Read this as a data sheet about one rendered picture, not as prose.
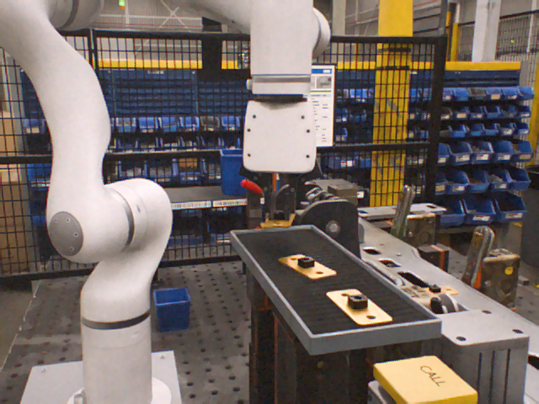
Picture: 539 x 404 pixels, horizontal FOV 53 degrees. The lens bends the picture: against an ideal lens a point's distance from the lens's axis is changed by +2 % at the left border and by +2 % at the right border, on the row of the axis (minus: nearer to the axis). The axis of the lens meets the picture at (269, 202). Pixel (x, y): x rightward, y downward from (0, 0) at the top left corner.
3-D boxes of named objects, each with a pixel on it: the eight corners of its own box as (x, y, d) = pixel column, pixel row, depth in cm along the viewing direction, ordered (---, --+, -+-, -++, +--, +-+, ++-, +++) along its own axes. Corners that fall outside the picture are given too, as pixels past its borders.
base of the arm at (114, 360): (66, 453, 90) (61, 348, 85) (62, 390, 107) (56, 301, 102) (181, 424, 97) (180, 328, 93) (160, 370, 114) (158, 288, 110)
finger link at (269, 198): (250, 174, 77) (251, 220, 78) (273, 175, 76) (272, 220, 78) (254, 171, 80) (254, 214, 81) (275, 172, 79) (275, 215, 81)
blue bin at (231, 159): (314, 192, 178) (315, 153, 175) (222, 194, 174) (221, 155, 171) (304, 183, 194) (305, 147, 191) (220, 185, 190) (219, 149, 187)
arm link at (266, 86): (242, 75, 71) (242, 98, 72) (308, 75, 70) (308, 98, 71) (253, 76, 79) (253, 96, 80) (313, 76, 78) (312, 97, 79)
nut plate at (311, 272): (338, 275, 66) (338, 266, 66) (312, 280, 65) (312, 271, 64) (300, 256, 74) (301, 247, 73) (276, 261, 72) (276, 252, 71)
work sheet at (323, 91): (334, 148, 200) (337, 62, 193) (276, 151, 194) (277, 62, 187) (333, 147, 201) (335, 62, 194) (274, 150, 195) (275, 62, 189)
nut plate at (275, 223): (289, 228, 75) (289, 220, 75) (262, 227, 76) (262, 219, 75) (296, 214, 83) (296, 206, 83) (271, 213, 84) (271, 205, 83)
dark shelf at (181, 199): (368, 198, 183) (369, 189, 182) (91, 216, 159) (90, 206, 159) (343, 186, 204) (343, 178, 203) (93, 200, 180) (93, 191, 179)
